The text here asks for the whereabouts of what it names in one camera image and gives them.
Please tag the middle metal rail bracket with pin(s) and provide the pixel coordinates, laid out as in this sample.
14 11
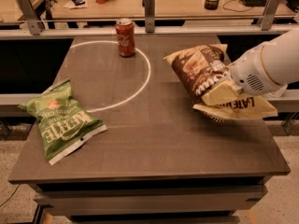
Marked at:
149 6

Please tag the green chip bag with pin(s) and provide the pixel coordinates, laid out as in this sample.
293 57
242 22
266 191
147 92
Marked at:
64 124

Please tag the brown and yellow chip bag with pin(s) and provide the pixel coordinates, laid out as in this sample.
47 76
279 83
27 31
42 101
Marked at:
199 69

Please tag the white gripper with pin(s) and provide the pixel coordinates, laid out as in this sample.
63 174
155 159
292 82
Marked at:
248 69

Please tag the metal rail bracket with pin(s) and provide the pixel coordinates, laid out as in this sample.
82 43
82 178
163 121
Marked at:
34 24
149 6
266 20

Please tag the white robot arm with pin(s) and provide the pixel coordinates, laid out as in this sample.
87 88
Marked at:
286 47

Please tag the red coke can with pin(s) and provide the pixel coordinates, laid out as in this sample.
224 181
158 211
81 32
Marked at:
125 32

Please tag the grey table cabinet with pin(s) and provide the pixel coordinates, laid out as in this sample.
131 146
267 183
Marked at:
159 160

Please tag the left metal rail bracket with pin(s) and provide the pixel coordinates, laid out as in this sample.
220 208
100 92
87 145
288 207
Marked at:
34 24

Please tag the black mesh cup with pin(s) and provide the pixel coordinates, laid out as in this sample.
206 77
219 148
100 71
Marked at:
211 4

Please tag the right metal rail bracket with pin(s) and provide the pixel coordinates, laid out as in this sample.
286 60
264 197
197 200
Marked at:
266 20

